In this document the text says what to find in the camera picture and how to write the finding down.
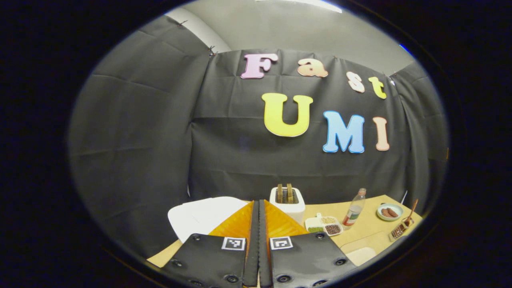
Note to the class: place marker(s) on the pale green plate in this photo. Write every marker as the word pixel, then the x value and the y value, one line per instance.
pixel 390 206

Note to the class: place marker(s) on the yellow soybeans pile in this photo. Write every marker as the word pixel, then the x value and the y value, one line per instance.
pixel 328 220

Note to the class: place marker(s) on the white divided grain dish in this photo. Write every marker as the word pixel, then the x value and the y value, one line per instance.
pixel 314 222

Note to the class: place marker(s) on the brown meat slice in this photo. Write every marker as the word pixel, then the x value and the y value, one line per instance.
pixel 386 212
pixel 393 212

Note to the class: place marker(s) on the white rice cooker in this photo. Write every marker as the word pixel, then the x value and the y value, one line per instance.
pixel 200 216

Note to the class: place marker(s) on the clear plastic tray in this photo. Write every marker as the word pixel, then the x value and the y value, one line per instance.
pixel 372 240

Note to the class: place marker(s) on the brown bread slice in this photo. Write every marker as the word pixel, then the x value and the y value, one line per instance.
pixel 279 194
pixel 289 193

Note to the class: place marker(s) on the dark red beans pile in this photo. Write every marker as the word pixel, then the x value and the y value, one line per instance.
pixel 333 229

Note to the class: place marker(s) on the ceiling light panel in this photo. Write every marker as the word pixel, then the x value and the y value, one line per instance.
pixel 304 4

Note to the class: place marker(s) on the black backdrop cloth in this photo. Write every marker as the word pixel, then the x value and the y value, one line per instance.
pixel 140 140

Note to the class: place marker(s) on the green mung beans pile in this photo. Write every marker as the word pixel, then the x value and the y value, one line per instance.
pixel 315 230

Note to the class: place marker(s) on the black cloth clip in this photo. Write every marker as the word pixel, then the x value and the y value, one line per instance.
pixel 182 23
pixel 211 50

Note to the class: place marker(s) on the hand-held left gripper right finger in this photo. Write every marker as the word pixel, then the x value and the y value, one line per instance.
pixel 264 248

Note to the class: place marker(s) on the clear plastic water bottle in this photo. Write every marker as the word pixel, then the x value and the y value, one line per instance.
pixel 354 214

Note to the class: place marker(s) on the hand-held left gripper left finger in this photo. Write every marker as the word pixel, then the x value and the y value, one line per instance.
pixel 252 248

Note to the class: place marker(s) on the white toaster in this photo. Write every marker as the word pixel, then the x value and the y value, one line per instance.
pixel 296 210

